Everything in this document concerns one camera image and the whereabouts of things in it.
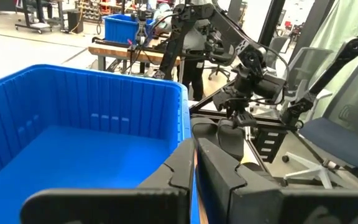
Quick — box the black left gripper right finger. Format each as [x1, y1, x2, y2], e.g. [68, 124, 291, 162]
[196, 138, 358, 224]

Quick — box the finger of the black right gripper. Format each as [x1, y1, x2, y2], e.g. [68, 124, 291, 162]
[235, 110, 258, 128]
[226, 106, 237, 121]

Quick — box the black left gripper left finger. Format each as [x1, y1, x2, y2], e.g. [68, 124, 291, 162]
[20, 138, 196, 224]

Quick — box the black rubber slide sandal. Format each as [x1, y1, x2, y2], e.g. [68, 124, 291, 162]
[190, 116, 219, 147]
[218, 119, 246, 162]

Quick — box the large blue plastic bin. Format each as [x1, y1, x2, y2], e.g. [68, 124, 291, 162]
[0, 64, 200, 224]

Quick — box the small blue plastic bin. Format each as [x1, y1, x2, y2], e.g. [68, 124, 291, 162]
[103, 14, 157, 45]

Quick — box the black office chair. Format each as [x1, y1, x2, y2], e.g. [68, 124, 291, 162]
[204, 30, 236, 82]

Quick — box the grey background chair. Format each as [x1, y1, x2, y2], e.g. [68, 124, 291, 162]
[265, 35, 291, 63]

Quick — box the black slanted pillar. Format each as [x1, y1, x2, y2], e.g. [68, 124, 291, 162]
[257, 0, 287, 47]

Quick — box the person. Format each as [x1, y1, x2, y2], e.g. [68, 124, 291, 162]
[158, 1, 213, 102]

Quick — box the dark grey slanted pillar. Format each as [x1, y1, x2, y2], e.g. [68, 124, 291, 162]
[287, 0, 337, 63]

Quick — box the office chair with blue seat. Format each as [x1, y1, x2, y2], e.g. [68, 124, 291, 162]
[282, 57, 358, 190]

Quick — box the light green curtain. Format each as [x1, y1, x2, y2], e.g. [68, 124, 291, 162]
[309, 0, 358, 121]

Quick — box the wooden background workbench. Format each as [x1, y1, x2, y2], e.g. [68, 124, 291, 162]
[88, 37, 183, 75]

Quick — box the parts drawer shelf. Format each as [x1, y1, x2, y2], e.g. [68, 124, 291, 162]
[75, 0, 104, 23]

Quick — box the black cabinet box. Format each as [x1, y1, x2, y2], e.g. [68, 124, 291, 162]
[67, 11, 85, 34]

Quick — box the black metal rig frame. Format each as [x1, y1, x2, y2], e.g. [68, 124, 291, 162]
[188, 35, 358, 189]

